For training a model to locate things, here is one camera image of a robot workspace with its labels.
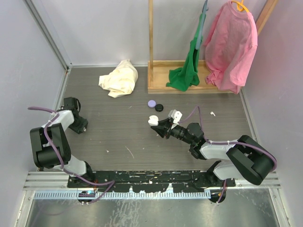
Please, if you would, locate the blue hanger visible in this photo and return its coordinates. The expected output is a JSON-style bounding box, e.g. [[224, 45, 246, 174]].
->
[[195, 0, 208, 50]]

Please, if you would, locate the green shirt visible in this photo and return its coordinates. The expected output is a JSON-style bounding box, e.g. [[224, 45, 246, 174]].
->
[[166, 14, 202, 92]]

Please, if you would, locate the purple earbud charging case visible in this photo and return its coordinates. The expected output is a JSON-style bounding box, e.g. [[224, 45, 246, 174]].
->
[[147, 100, 157, 108]]

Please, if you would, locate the orange hanger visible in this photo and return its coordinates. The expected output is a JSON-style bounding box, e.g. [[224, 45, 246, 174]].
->
[[231, 0, 250, 13]]

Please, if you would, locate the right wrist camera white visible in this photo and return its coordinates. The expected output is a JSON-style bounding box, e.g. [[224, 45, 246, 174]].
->
[[168, 109, 182, 125]]

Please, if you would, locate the cream cloth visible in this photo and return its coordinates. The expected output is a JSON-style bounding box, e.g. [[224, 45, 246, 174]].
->
[[98, 59, 138, 98]]

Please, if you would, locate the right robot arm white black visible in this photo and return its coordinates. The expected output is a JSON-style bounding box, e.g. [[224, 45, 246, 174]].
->
[[148, 118, 277, 186]]

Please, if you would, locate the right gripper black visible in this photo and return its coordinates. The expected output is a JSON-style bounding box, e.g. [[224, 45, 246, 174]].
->
[[151, 117, 194, 145]]

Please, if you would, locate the white cable duct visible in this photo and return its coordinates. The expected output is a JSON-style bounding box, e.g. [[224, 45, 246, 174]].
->
[[33, 190, 211, 200]]

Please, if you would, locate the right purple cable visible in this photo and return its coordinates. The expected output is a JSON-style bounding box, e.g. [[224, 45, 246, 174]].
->
[[178, 105, 277, 206]]

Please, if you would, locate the black earbud charging case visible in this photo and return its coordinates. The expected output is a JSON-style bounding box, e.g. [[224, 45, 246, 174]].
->
[[155, 104, 164, 112]]

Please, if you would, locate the pink shirt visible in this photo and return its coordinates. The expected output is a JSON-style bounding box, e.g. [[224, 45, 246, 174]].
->
[[203, 1, 258, 94]]

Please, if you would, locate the wooden clothes rack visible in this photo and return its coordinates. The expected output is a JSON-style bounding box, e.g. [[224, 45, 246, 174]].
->
[[147, 0, 277, 94]]

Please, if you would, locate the white earbud charging case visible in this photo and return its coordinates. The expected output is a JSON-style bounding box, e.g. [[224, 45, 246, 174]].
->
[[148, 115, 159, 126]]

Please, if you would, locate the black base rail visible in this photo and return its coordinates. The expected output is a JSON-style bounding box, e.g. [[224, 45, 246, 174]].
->
[[67, 169, 235, 193]]

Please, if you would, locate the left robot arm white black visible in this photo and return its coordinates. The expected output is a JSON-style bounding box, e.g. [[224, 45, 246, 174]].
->
[[28, 97, 96, 187]]

